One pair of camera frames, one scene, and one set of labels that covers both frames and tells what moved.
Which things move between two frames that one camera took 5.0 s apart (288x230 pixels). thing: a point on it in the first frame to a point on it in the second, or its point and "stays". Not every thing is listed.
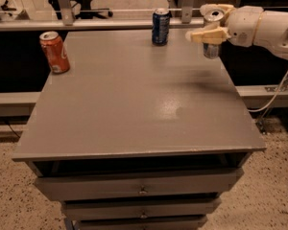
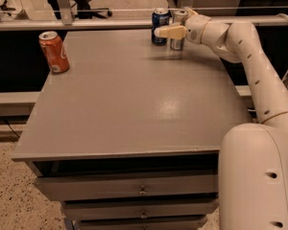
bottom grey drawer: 141,224 stays
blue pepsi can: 160,26 stays
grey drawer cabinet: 136,135 stays
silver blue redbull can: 212,20 to 179,19
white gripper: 245,26 to 196,28
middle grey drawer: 122,209 stays
